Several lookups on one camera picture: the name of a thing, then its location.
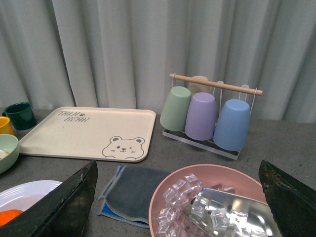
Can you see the blue cup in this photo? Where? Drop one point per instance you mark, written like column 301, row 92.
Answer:
column 232, row 126

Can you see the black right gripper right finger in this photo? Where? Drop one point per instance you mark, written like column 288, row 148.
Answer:
column 292, row 203

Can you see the clear acrylic cup rack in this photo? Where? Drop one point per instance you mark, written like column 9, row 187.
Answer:
column 222, row 93

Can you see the pink bowl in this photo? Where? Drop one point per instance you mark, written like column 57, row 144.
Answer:
column 209, row 174

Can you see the light green cup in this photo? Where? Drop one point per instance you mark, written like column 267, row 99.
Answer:
column 174, row 113

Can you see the fake fried egg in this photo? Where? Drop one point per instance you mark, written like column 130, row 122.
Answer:
column 3, row 154

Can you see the orange mandarin fruit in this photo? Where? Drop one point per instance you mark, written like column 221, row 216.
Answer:
column 8, row 215

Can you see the metal ice scoop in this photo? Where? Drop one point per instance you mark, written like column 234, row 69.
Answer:
column 221, row 214

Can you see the beige bear tray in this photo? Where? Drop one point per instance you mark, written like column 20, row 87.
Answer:
column 121, row 135

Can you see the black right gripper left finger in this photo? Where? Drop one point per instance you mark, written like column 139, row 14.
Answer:
column 61, row 213

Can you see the purple cup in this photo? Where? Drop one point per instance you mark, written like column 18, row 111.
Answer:
column 201, row 117

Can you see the beige cup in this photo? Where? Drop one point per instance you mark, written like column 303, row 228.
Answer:
column 196, row 88

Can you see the yellow enamel mug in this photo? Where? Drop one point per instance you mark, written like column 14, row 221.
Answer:
column 5, row 126

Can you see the light green bowl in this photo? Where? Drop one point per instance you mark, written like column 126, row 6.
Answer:
column 10, row 144

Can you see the clear fake ice cubes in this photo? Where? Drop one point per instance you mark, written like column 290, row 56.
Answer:
column 172, row 222

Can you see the white round plate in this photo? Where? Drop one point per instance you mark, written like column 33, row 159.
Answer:
column 22, row 197

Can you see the grey blue folded cloth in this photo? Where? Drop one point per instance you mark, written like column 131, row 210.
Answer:
column 128, row 194

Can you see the white curtain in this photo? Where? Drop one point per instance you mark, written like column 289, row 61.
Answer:
column 119, row 53

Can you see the dark green enamel mug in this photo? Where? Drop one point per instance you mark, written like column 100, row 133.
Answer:
column 21, row 115

